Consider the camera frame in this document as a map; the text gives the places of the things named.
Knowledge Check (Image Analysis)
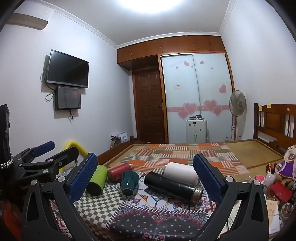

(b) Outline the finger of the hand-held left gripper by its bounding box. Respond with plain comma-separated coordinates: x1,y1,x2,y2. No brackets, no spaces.
19,146,80,175
13,141,56,165

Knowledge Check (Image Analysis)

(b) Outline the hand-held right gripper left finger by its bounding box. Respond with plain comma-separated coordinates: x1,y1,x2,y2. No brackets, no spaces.
22,153,99,241

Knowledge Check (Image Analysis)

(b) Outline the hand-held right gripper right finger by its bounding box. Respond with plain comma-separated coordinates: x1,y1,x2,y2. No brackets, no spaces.
193,153,270,241

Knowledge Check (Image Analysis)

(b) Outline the green cup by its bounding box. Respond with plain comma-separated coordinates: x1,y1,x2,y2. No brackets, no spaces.
86,165,107,195

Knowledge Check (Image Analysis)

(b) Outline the white cup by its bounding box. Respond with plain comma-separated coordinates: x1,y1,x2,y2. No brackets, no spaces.
164,162,200,186

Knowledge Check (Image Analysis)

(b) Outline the black thermos cup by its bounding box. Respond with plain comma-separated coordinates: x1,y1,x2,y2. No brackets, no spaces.
144,171,204,204

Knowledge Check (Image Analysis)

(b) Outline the red cup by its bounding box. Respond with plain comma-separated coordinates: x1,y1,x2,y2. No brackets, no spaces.
107,163,134,182

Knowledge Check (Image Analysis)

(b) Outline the teal faceted cup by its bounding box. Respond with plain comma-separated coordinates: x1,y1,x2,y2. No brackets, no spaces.
120,171,139,200

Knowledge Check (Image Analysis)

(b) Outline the yellow foam tube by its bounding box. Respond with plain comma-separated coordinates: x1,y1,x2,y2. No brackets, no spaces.
63,140,88,160

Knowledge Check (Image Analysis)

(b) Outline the striped patchwork blanket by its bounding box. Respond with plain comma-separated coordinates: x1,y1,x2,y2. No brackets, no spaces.
120,143,249,176

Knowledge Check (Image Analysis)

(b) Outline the wooden bed footboard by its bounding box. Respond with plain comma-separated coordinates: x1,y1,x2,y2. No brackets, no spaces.
98,136,134,166

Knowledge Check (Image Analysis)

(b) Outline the small white cabinet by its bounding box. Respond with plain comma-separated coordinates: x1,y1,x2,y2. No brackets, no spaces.
186,115,208,144

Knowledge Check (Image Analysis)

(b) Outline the pile of clothes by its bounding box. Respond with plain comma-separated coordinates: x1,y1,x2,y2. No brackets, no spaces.
110,132,129,147

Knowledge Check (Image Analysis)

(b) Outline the small white bottle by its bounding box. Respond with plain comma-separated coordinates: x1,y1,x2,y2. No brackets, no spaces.
265,170,275,186

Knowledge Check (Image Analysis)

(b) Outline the printed blanket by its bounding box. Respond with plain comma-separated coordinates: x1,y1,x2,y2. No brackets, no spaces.
50,171,232,241

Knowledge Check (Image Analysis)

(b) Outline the white paper sheet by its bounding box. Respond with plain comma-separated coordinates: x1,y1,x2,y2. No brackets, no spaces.
265,199,281,234

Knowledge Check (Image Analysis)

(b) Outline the red box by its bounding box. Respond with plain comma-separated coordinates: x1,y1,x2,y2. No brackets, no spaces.
270,181,293,202

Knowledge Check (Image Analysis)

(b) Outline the orange cloth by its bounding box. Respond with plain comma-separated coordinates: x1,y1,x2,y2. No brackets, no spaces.
0,202,23,232

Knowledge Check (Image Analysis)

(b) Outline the standing fan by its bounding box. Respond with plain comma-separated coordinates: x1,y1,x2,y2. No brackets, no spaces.
229,90,247,141

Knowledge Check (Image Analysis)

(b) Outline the purple plush doll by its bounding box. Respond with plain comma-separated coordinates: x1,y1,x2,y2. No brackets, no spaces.
277,145,296,177

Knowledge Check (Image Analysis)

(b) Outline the wooden bed headboard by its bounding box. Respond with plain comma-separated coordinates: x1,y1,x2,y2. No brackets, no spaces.
253,103,296,160

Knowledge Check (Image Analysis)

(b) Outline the brown wooden door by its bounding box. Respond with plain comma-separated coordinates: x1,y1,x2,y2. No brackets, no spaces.
132,71,166,143

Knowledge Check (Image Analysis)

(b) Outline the wooden wardrobe with glass doors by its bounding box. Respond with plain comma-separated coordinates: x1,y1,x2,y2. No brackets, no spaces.
117,35,236,144

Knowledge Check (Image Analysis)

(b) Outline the ceiling light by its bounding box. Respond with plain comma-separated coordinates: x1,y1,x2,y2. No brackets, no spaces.
120,0,228,15

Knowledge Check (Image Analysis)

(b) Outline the black television cable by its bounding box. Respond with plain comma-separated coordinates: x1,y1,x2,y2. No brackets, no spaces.
41,67,58,102

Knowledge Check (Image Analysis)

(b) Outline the small wall monitor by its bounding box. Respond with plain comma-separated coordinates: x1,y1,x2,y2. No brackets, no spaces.
55,86,82,111

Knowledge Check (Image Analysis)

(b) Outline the wall television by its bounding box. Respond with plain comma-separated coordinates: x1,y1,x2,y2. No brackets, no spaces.
46,49,90,88

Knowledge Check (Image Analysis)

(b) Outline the wall air conditioner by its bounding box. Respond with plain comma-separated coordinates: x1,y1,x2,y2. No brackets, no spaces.
5,13,48,30

